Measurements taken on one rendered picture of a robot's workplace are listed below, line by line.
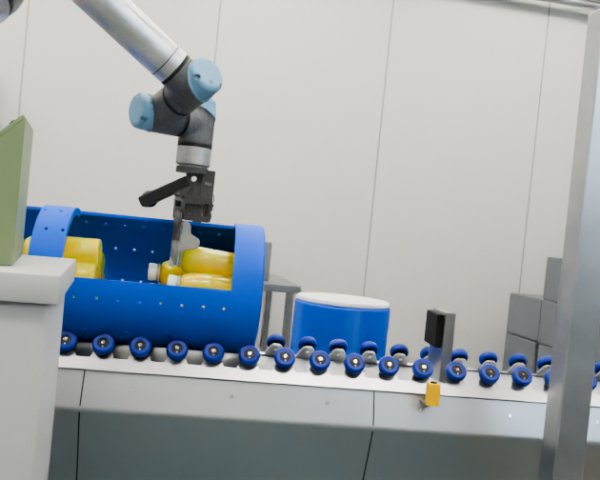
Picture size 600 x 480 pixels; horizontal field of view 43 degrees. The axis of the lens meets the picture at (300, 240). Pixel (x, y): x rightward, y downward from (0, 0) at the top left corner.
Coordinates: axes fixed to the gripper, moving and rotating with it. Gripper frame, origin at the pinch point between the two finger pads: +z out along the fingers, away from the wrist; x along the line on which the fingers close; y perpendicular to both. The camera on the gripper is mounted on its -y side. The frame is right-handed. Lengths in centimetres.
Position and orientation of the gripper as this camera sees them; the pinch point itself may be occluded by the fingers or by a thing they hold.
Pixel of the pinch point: (172, 257)
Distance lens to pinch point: 170.0
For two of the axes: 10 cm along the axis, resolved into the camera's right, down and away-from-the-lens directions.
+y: 9.9, 1.1, 1.2
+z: -1.1, 9.9, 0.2
